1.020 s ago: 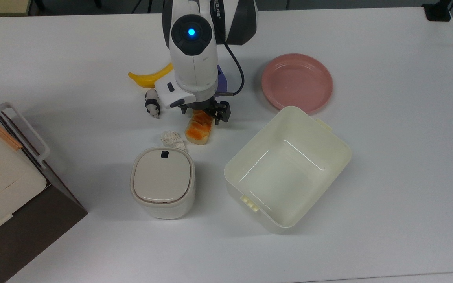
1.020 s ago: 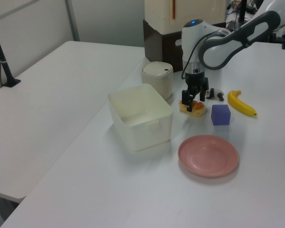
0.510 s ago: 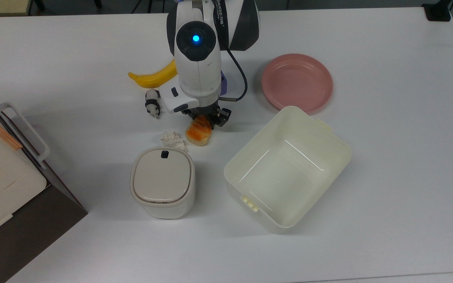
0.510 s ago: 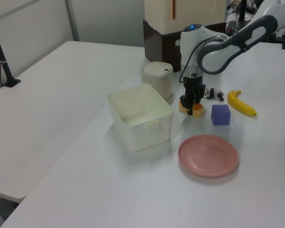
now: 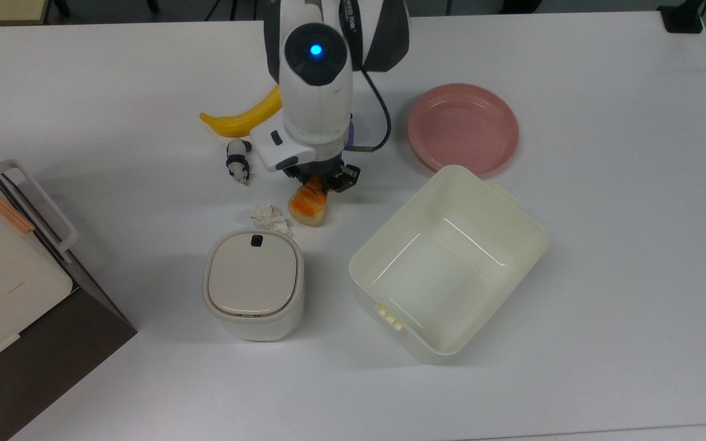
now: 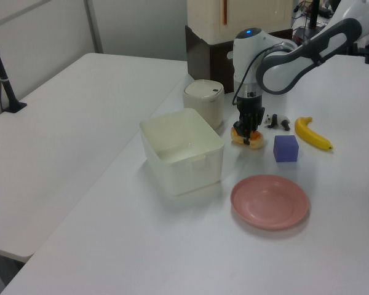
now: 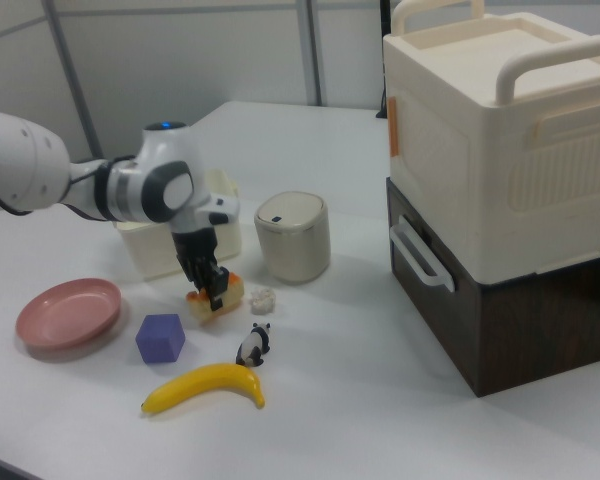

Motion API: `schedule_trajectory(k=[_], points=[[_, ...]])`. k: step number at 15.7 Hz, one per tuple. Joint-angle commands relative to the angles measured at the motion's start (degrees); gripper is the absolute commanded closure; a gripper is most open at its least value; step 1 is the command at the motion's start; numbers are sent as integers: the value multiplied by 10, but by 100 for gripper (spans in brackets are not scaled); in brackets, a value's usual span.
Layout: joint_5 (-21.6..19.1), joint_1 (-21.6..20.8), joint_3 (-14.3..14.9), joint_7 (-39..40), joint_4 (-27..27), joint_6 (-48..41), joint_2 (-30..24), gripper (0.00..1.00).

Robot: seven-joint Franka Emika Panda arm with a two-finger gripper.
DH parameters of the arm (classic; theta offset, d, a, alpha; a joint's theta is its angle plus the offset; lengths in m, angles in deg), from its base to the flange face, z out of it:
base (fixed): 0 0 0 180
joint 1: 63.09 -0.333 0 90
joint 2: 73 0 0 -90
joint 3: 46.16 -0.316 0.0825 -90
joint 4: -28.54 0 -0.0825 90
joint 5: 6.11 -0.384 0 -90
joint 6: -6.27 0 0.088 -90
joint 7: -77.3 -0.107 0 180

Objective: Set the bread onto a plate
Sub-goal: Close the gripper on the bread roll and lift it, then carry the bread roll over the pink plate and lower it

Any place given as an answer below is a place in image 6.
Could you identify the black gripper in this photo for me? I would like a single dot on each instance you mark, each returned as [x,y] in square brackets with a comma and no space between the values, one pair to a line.
[250,115]

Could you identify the yellow banana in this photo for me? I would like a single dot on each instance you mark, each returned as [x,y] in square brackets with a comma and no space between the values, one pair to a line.
[310,135]

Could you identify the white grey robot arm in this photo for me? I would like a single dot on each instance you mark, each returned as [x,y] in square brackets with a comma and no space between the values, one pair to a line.
[280,67]

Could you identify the black stand pole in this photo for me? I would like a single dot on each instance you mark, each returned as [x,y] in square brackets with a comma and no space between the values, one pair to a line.
[313,13]

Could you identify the black white panda toy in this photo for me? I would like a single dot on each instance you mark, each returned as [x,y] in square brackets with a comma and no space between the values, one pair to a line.
[275,120]

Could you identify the black pole with clamp base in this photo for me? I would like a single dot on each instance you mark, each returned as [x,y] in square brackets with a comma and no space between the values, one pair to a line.
[6,86]

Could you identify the pink plate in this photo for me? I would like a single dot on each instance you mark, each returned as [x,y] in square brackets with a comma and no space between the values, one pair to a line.
[269,201]

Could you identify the cream white cabinet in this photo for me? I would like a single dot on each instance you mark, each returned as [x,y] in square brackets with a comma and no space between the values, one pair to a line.
[252,15]

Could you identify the white lidded trash can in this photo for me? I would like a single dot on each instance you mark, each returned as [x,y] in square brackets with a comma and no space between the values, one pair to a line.
[204,104]

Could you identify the braided orange bread loaf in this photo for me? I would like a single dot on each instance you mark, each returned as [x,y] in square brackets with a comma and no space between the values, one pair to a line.
[256,139]

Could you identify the purple cube block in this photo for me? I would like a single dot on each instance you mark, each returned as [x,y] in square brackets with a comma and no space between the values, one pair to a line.
[286,149]

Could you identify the cream plastic storage bin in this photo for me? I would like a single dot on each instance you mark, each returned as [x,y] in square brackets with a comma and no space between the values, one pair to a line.
[178,172]

